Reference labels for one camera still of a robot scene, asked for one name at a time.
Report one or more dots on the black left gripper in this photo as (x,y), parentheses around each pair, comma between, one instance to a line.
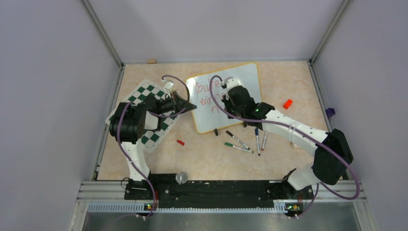
(178,104)

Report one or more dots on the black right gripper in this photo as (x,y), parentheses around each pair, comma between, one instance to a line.
(227,100)

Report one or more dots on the yellow framed whiteboard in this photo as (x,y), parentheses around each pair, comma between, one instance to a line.
(207,116)

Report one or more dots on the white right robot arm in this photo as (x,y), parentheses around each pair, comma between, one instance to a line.
(329,149)

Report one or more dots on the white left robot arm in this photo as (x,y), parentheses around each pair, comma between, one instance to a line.
(130,121)

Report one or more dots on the black whiteboard marker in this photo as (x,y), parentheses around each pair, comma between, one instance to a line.
(238,140)

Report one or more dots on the blue whiteboard marker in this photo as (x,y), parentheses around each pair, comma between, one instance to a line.
(257,141)

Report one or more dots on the purple whiteboard marker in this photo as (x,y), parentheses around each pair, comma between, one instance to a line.
(264,141)

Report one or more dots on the green whiteboard marker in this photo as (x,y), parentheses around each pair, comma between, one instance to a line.
(239,148)

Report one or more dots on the green white chessboard mat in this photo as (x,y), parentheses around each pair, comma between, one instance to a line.
(150,139)

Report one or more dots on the orange red block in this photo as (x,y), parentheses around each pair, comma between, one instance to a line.
(287,104)

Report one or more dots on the green white toy brick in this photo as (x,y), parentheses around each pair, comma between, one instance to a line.
(295,147)

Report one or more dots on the grey round knob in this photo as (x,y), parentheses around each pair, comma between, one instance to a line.
(181,178)

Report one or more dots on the purple block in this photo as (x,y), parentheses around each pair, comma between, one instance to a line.
(330,112)

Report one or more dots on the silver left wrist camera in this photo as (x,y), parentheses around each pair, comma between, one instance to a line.
(169,85)

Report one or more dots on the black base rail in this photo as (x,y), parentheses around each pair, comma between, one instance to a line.
(213,194)

